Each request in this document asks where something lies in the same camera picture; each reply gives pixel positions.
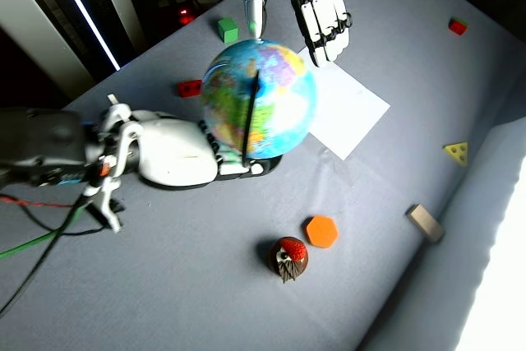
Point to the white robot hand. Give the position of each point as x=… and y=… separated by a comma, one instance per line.
x=318, y=10
x=172, y=153

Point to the blue globe with black stand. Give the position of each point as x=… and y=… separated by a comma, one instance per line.
x=279, y=100

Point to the red block with holes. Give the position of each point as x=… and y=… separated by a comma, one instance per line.
x=190, y=88

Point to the green cube block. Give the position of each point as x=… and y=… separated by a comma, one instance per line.
x=228, y=30

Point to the white paper sheet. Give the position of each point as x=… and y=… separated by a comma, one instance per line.
x=349, y=108

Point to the grey table cloth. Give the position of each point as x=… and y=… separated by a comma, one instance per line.
x=205, y=264

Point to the device with red light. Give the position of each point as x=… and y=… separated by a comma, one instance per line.
x=185, y=16

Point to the red and green block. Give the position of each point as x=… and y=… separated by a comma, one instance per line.
x=458, y=26

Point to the chocolate cake toy with strawberry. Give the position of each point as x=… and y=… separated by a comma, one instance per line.
x=289, y=258

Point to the white light strip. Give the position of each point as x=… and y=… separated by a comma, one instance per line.
x=84, y=14

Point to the orange hexagon block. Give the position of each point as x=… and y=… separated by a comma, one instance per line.
x=322, y=232

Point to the yellow triangle block with holes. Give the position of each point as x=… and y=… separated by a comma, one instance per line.
x=458, y=153

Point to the plain wooden rectangular block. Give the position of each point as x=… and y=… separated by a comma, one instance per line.
x=425, y=223

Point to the white frame panel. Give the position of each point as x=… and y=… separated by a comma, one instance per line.
x=33, y=30

